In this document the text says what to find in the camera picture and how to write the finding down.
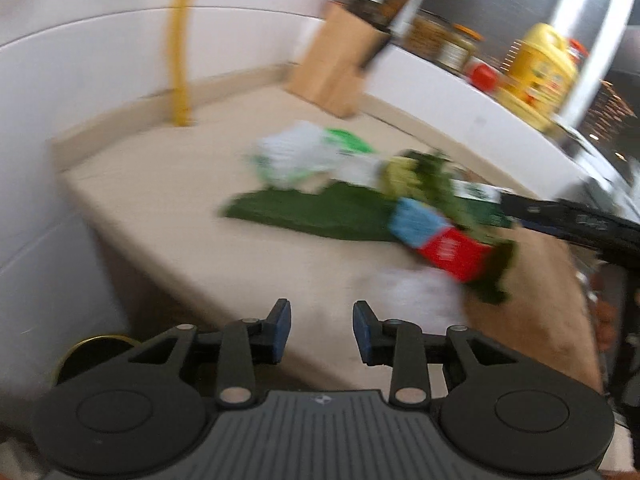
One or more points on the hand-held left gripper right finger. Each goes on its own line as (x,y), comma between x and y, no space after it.
(362,332)

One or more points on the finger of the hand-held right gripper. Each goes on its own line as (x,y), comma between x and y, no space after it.
(547,225)
(530,206)

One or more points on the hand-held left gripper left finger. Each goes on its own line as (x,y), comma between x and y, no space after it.
(282,330)

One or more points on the green white carton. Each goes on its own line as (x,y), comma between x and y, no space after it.
(475,195)

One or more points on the white wrapper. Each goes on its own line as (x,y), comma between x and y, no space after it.
(415,292)

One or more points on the blue red carton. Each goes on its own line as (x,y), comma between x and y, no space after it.
(450,252)

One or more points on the large dark green leaf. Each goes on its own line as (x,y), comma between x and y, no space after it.
(310,210)

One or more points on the green white plastic packet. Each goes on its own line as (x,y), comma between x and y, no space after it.
(300,155)

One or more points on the black round bin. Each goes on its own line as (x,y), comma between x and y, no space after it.
(85,360)

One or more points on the person's right hand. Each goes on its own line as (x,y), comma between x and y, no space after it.
(604,327)

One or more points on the yellow oil bottle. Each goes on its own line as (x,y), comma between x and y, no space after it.
(537,75)

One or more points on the red lid jar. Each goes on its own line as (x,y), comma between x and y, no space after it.
(482,76)

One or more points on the glass jar of pasta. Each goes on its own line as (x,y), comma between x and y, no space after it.
(425,35)

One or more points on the wooden knife block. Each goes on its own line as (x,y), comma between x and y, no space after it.
(330,65)

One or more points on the yellow pipe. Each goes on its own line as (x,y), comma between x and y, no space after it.
(180,60)

